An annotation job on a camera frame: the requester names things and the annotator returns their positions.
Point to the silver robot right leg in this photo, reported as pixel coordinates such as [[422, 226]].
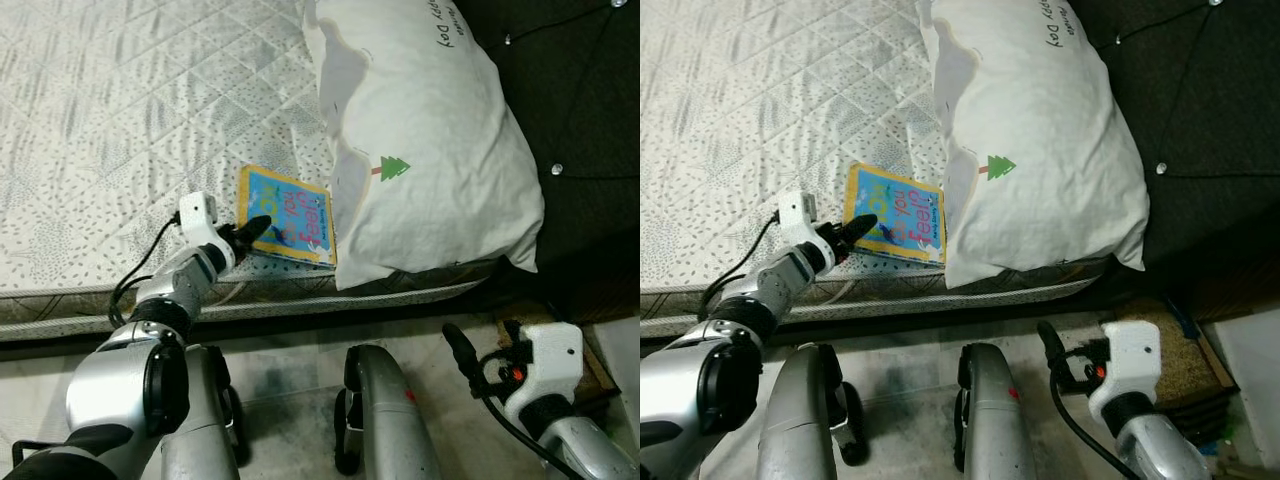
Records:
[[1000, 420], [385, 420]]

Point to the white quilted mattress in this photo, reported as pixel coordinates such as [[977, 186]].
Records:
[[130, 110], [760, 110]]

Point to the white pillow green tree print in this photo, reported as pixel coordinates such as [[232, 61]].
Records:
[[1050, 120], [430, 120]]

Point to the silver robot leg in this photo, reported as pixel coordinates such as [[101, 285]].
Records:
[[805, 420], [205, 420], [1000, 420], [385, 420]]

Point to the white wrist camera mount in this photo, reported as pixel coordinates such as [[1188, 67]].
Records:
[[1130, 355], [197, 212], [550, 355], [795, 208]]

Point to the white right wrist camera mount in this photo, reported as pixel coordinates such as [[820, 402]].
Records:
[[1130, 355], [550, 355]]

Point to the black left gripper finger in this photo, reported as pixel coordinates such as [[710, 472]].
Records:
[[860, 232], [254, 234]]

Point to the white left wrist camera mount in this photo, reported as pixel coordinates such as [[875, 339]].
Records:
[[795, 208], [197, 212]]

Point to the blue yellow children's book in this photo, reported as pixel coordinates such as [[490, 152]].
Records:
[[295, 215], [900, 212]]

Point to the silver robot left leg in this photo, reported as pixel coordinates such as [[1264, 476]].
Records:
[[805, 420], [205, 420]]

